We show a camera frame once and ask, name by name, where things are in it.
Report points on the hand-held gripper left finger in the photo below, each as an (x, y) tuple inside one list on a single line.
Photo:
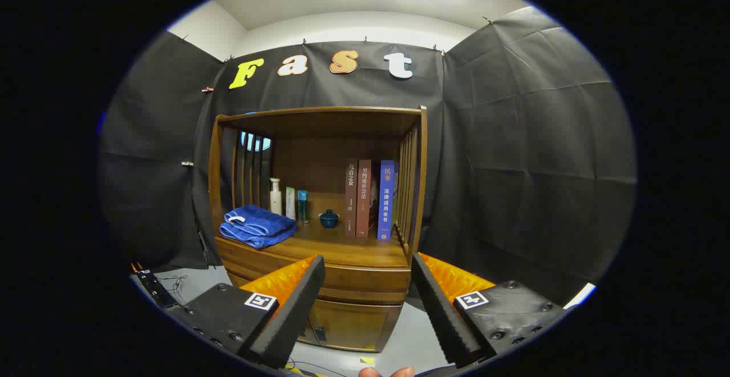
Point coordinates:
[(296, 314)]

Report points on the dark blue lidded teacup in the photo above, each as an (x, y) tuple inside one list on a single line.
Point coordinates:
[(329, 219)]

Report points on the white green tube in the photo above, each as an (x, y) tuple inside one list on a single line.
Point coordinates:
[(290, 203)]

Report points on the reddish brown book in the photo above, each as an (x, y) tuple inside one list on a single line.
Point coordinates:
[(364, 206)]

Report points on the dark brown book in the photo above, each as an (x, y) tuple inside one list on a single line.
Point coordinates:
[(351, 206)]

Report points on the wooden cabinet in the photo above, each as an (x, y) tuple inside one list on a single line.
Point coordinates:
[(313, 166)]

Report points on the teal glass bottle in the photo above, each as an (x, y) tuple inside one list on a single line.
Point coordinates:
[(302, 206)]

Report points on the white pump bottle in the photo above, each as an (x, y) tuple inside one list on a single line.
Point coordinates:
[(276, 200)]

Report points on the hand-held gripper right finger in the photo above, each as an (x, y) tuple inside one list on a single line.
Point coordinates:
[(442, 314)]

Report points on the black power strip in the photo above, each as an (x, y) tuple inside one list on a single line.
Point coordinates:
[(154, 288)]

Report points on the blue folded towel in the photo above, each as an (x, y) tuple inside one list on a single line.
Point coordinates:
[(256, 226)]

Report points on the wooden countertop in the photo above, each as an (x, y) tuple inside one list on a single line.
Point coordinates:
[(342, 246)]

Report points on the blue book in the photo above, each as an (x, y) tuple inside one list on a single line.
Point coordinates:
[(386, 206)]

